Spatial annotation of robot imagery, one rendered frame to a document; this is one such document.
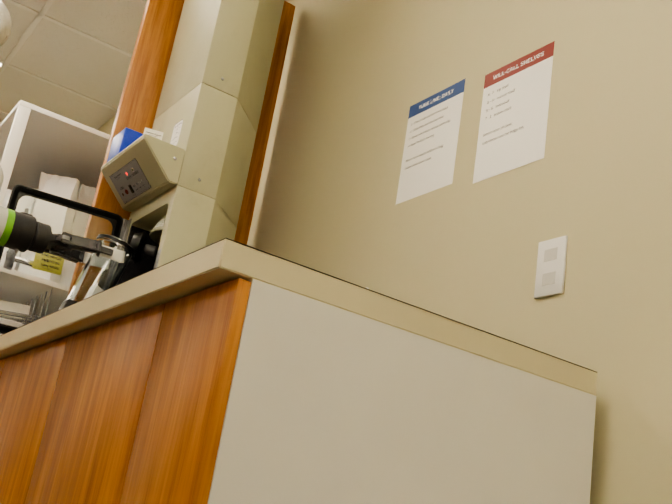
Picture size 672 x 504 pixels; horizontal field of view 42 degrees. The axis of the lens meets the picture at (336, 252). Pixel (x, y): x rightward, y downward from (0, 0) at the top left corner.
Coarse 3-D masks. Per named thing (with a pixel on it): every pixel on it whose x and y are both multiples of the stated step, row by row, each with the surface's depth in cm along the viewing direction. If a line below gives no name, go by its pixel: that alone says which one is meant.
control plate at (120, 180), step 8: (136, 160) 231; (128, 168) 236; (136, 168) 232; (112, 176) 244; (120, 176) 241; (128, 176) 238; (136, 176) 234; (144, 176) 231; (120, 184) 243; (128, 184) 240; (136, 184) 237; (144, 184) 233; (120, 192) 245; (136, 192) 239; (128, 200) 244
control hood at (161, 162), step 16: (144, 144) 224; (160, 144) 224; (112, 160) 241; (128, 160) 234; (144, 160) 228; (160, 160) 224; (176, 160) 226; (160, 176) 226; (176, 176) 225; (144, 192) 236; (160, 192) 232; (128, 208) 248
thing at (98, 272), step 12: (108, 240) 228; (96, 264) 224; (108, 264) 225; (120, 264) 228; (84, 276) 223; (96, 276) 223; (108, 276) 224; (72, 288) 223; (84, 288) 221; (96, 288) 222; (108, 288) 224
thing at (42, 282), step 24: (48, 216) 239; (72, 216) 242; (96, 216) 245; (0, 264) 230; (24, 264) 233; (48, 264) 236; (72, 264) 239; (0, 288) 229; (24, 288) 232; (48, 288) 235; (0, 312) 228; (24, 312) 230; (48, 312) 233
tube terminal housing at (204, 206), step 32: (192, 96) 237; (224, 96) 238; (160, 128) 252; (192, 128) 231; (224, 128) 236; (192, 160) 229; (224, 160) 234; (192, 192) 227; (224, 192) 237; (192, 224) 225; (224, 224) 239; (160, 256) 219
